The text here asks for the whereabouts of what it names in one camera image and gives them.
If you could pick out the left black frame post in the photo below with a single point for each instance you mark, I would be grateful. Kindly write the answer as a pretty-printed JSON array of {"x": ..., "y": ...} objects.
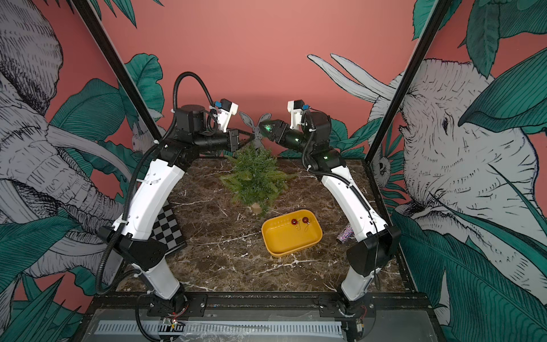
[{"x": 91, "y": 20}]

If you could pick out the yellow plastic tray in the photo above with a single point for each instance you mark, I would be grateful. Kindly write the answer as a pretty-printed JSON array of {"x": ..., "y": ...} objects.
[{"x": 281, "y": 238}]

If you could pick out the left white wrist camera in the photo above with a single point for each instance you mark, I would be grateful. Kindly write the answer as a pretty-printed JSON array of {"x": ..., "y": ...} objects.
[{"x": 224, "y": 110}]

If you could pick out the purple glitter tag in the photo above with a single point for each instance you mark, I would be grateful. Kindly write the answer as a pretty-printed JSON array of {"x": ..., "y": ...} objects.
[{"x": 346, "y": 235}]

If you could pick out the black frame post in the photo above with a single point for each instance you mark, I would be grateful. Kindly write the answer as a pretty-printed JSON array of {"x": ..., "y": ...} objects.
[
  {"x": 437, "y": 15},
  {"x": 91, "y": 20}
]

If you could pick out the black white checkerboard card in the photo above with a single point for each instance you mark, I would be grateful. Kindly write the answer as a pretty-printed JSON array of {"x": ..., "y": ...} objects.
[{"x": 167, "y": 231}]

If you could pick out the black front frame rail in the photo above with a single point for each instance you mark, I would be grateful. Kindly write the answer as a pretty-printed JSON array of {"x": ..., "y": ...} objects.
[{"x": 127, "y": 300}]

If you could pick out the right black frame post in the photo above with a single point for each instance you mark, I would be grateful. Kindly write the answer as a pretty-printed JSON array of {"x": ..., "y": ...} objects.
[{"x": 437, "y": 15}]

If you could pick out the white slotted cable duct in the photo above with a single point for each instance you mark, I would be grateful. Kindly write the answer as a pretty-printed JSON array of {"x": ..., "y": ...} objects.
[{"x": 258, "y": 328}]

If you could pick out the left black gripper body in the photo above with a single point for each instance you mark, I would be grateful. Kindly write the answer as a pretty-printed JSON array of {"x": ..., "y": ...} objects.
[{"x": 232, "y": 135}]

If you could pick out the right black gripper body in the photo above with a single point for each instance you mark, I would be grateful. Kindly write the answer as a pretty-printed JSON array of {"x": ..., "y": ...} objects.
[{"x": 285, "y": 130}]

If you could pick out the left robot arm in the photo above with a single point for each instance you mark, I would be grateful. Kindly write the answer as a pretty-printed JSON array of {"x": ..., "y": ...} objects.
[{"x": 194, "y": 130}]

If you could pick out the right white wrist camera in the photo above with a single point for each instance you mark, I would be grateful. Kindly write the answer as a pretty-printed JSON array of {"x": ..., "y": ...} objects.
[{"x": 296, "y": 109}]

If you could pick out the small green christmas tree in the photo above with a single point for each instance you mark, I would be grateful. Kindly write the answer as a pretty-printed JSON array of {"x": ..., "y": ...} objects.
[{"x": 255, "y": 180}]

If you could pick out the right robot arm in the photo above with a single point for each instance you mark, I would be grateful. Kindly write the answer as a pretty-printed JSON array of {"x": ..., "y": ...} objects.
[{"x": 376, "y": 240}]

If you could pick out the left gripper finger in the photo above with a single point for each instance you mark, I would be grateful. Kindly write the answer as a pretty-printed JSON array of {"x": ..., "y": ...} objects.
[
  {"x": 249, "y": 134},
  {"x": 247, "y": 142}
]

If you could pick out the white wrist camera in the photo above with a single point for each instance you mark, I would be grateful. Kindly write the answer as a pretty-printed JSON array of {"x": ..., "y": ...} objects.
[
  {"x": 224, "y": 110},
  {"x": 296, "y": 109}
]

